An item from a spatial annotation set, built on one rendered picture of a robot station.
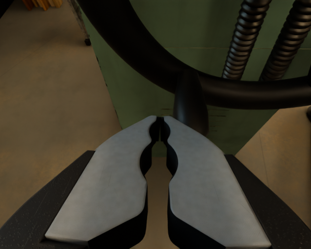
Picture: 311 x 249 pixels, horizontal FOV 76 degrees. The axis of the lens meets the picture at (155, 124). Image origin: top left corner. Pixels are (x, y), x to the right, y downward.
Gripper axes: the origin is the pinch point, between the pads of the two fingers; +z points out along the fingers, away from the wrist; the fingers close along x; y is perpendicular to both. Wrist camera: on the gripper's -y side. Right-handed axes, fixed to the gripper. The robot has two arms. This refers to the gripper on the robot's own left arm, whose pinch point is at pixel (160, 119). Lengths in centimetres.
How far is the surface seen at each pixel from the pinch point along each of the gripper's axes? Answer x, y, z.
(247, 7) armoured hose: 7.4, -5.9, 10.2
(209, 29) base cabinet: 7.6, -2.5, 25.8
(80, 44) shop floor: -51, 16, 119
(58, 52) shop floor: -63, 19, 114
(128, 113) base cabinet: -9.2, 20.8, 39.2
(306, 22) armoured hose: 13.2, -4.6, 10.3
